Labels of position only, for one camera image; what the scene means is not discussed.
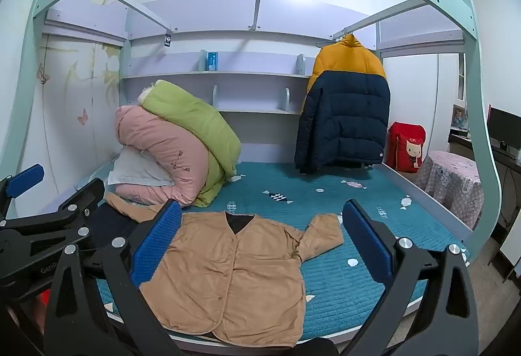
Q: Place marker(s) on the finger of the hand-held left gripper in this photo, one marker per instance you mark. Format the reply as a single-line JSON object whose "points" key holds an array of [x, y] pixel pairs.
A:
{"points": [[87, 193], [25, 179]]}

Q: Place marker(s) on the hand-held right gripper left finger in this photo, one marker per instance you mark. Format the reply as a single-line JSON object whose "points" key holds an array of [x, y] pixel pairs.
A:
{"points": [[159, 242]]}

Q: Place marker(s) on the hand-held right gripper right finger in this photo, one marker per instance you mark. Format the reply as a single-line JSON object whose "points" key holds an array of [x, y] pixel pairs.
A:
{"points": [[365, 242]]}

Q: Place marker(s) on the tan button-up jacket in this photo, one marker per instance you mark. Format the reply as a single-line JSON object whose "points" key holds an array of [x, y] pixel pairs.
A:
{"points": [[228, 270]]}

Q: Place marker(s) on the dark folded pants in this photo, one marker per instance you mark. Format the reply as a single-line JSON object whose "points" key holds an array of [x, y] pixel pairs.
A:
{"points": [[110, 225]]}

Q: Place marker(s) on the light blue folded cloth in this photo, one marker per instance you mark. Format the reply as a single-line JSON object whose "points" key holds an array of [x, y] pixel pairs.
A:
{"points": [[134, 170]]}

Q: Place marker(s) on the wardrobe with butterfly decals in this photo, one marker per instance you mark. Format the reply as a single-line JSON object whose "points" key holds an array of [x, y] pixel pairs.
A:
{"points": [[69, 115]]}

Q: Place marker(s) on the teal quilted bed mat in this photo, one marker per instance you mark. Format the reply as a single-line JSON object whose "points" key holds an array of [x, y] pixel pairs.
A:
{"points": [[309, 177]]}

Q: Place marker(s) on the pink quilt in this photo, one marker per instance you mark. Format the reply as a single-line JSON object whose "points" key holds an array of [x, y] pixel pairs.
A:
{"points": [[163, 144]]}

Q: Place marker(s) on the red cartoon bag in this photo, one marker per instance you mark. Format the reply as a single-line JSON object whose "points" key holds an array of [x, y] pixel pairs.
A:
{"points": [[403, 144]]}

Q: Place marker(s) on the pink patterned table cover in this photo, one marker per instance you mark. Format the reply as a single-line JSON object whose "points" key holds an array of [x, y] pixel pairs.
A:
{"points": [[452, 181]]}

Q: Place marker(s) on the green quilt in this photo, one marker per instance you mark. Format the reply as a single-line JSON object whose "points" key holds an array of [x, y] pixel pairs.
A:
{"points": [[195, 120]]}

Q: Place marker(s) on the yellow and navy puffer jacket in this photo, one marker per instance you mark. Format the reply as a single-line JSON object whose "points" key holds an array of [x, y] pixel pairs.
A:
{"points": [[346, 111]]}

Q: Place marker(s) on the white cabinet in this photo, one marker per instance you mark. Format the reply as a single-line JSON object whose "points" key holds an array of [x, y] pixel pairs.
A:
{"points": [[415, 95]]}

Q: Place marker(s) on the dark desk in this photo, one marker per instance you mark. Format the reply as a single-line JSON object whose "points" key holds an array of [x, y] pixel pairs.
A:
{"points": [[511, 162]]}

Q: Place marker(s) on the dark hanging tag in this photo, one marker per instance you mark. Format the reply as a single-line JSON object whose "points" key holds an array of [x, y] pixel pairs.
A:
{"points": [[168, 40]]}

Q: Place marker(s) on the black monitor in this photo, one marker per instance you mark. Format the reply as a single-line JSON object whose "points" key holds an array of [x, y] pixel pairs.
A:
{"points": [[504, 128]]}

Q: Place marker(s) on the small blue box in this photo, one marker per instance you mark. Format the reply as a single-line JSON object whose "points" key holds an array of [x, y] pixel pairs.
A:
{"points": [[212, 61]]}

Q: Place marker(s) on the picture frame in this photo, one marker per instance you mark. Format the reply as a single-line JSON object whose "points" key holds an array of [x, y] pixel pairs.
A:
{"points": [[459, 118]]}

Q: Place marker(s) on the lilac wall shelf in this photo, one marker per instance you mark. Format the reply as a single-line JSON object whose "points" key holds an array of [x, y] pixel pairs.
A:
{"points": [[252, 54]]}

